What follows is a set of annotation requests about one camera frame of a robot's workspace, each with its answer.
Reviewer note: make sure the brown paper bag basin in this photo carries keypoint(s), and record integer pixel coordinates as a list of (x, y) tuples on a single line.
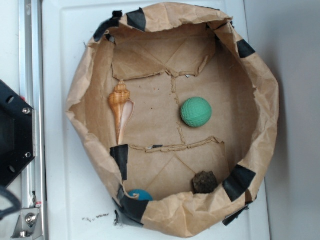
[(167, 53)]

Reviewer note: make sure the green dimpled ball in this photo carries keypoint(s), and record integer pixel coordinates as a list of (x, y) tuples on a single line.
[(196, 112)]

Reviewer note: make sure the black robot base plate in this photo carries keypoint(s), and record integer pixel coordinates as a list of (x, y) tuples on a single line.
[(16, 135)]

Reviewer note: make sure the orange conch seashell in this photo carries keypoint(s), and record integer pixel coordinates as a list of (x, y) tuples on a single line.
[(122, 107)]

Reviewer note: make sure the aluminium frame rail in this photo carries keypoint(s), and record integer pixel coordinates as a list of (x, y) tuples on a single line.
[(33, 177)]

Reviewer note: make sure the dark brown pine cone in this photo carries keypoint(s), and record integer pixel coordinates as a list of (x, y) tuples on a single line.
[(204, 182)]

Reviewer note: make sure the blue ball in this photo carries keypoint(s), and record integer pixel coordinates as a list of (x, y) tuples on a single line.
[(141, 194)]

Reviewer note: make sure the metal corner bracket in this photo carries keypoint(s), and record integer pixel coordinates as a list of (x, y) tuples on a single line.
[(28, 226)]

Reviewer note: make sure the white tray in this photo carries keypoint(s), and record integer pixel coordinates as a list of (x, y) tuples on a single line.
[(80, 206)]

